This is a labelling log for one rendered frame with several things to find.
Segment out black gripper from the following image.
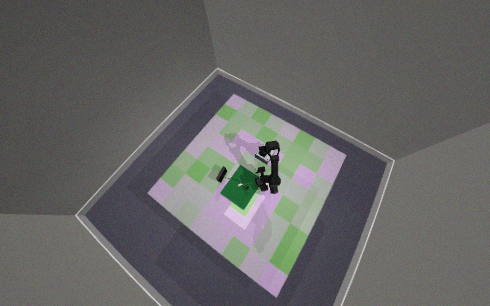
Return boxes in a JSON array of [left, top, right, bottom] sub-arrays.
[[256, 167, 269, 192]]

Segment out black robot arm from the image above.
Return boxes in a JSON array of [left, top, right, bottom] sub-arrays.
[[255, 141, 281, 194]]

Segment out green circuit board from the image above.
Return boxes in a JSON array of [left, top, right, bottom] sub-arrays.
[[220, 165, 259, 211]]

